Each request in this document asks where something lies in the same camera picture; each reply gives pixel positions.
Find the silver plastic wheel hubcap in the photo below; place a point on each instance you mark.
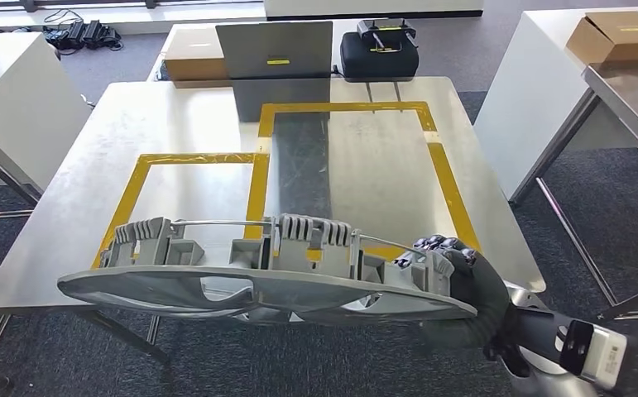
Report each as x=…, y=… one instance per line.
x=214, y=287

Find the black box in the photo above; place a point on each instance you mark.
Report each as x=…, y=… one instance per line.
x=379, y=63

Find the brown cardboard box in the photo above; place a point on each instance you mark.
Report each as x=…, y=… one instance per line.
x=614, y=38
x=192, y=55

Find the black remote controller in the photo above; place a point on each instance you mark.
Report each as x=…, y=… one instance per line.
x=387, y=30

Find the yellow tape rectangle on bench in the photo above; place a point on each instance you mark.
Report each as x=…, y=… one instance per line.
x=444, y=181

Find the black power adapters bundle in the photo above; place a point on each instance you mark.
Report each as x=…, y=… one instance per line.
x=80, y=34

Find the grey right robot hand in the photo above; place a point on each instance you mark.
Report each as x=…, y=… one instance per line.
x=480, y=285

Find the steel workbench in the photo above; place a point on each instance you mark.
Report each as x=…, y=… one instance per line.
x=0, y=164
x=187, y=120
x=625, y=93

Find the grey box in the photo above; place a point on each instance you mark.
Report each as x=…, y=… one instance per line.
x=274, y=44

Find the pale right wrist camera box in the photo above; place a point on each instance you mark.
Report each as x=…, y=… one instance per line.
x=598, y=353

